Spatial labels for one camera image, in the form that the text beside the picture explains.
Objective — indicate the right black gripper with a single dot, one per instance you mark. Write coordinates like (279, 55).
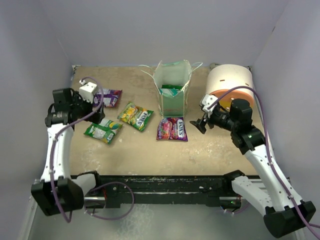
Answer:
(200, 123)

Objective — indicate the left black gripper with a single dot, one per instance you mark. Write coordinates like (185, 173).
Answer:
(96, 117)

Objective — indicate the green snack packet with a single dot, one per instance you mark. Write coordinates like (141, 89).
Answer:
(105, 131)
(169, 86)

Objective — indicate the white round drawer box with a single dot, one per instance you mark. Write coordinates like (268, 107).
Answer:
(227, 76)

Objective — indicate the purple Fox's candy bag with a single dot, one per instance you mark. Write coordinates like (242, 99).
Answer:
(172, 128)

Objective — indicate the green paper bag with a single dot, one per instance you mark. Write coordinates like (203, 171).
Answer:
(172, 82)

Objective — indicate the teal Fox's candy bag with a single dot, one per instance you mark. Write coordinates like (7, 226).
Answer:
(170, 92)

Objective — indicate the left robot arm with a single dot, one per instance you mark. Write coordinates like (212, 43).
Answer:
(56, 192)

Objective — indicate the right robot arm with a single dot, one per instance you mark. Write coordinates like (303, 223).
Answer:
(283, 210)

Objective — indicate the yellow green Fox's candy bag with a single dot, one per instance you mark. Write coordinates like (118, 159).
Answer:
(136, 116)

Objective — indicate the purple snack packet back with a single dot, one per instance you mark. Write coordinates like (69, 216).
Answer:
(110, 97)

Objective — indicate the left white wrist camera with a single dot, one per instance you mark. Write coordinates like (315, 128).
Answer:
(88, 90)

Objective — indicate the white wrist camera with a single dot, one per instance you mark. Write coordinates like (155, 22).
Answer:
(88, 90)
(208, 103)

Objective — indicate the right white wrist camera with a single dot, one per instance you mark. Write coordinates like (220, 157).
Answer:
(208, 103)

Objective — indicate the black base frame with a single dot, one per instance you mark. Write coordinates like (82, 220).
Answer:
(208, 190)

